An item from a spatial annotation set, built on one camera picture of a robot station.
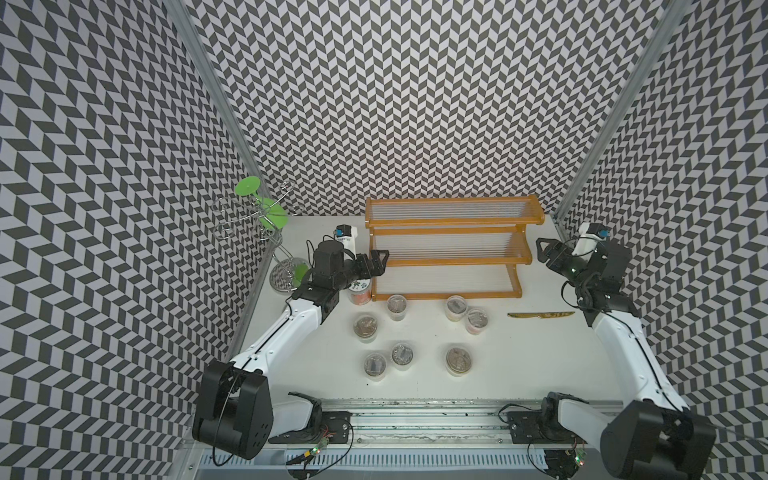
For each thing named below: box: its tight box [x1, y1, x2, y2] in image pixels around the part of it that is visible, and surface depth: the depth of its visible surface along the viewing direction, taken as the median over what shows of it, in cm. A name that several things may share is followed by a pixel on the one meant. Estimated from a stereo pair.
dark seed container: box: [391, 342, 415, 371], surface depth 81 cm
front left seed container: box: [363, 353, 387, 382], surface depth 79 cm
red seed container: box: [465, 308, 489, 335], surface depth 88 cm
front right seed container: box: [445, 347, 472, 377], surface depth 80 cm
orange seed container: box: [445, 294, 469, 322], surface depth 91 cm
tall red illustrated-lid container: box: [348, 278, 372, 306], surface depth 94 cm
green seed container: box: [352, 315, 379, 344], surface depth 86 cm
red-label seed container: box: [386, 294, 407, 321], surface depth 91 cm
